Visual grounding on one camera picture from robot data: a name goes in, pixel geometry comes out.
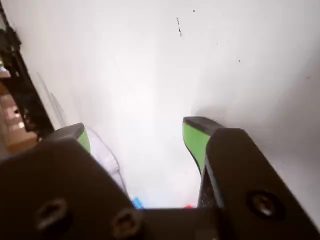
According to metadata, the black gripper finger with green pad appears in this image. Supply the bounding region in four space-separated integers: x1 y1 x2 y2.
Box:
0 122 151 240
182 116 320 240

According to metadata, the blue lego block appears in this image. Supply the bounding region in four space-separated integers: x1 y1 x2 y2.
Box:
131 196 146 210

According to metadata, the teal whale-shaped bin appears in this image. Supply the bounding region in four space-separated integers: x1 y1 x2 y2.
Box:
87 127 130 197

